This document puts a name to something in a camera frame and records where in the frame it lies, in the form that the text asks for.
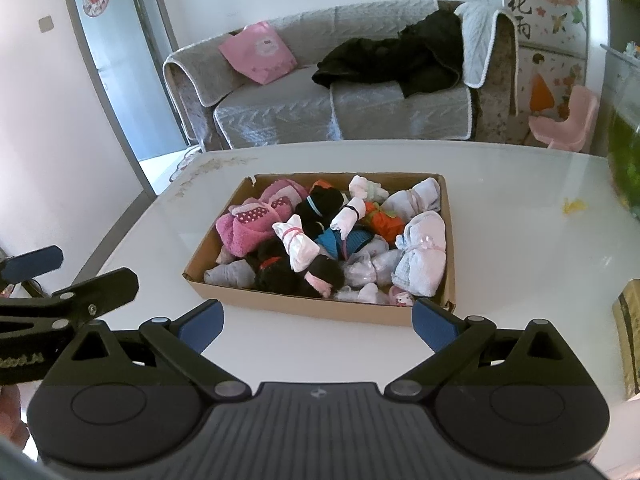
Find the white green sock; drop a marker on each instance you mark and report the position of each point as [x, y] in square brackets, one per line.
[367, 190]

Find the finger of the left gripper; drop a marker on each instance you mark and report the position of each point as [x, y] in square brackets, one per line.
[72, 307]
[18, 269]

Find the pale pink sock bundle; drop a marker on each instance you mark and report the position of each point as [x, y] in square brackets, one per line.
[407, 204]

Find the pink fluffy socks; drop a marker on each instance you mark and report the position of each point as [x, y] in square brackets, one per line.
[242, 228]

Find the brown cardboard box tray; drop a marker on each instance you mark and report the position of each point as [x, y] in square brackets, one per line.
[362, 248]

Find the pink child chair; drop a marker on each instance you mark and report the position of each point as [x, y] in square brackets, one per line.
[571, 134]

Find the pink cat toy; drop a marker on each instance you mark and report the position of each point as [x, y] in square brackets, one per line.
[400, 297]

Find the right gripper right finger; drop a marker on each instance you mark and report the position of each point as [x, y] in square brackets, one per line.
[474, 351]

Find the white sock in box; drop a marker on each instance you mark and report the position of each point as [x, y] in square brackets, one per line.
[348, 217]

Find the black fluffy sock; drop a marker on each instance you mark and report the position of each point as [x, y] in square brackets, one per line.
[274, 274]

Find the white sock roll red band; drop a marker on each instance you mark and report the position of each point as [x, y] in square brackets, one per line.
[299, 247]

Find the gold brown box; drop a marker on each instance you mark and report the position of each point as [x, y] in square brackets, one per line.
[626, 315]

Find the painted folding screen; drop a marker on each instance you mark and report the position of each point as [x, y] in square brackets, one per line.
[552, 52]

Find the black sock blue trim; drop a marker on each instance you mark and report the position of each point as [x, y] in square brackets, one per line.
[318, 209]

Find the grey sock bundle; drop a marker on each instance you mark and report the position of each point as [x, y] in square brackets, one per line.
[423, 261]

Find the blue knitted slipper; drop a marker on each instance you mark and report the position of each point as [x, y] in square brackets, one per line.
[339, 249]

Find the orange sock bundle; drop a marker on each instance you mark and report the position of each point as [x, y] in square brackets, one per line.
[383, 223]

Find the clear plastic bag bundle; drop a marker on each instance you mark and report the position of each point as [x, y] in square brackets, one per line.
[376, 269]

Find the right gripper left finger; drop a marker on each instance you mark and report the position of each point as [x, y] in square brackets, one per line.
[162, 360]

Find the black clothes on sofa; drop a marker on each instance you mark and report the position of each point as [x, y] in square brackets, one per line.
[425, 57]

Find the left hand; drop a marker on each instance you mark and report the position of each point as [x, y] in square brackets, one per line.
[11, 425]

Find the yellow scrap on table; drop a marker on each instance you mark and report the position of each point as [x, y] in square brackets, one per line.
[573, 206]

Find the glass fish bowl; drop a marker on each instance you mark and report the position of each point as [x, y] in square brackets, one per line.
[622, 73]

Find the pink square cushion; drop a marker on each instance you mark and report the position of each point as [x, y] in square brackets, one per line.
[258, 53]

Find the grey door with sticker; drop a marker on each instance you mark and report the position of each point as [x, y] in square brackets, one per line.
[128, 41]

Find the grey covered sofa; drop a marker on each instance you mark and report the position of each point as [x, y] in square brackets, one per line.
[221, 108]

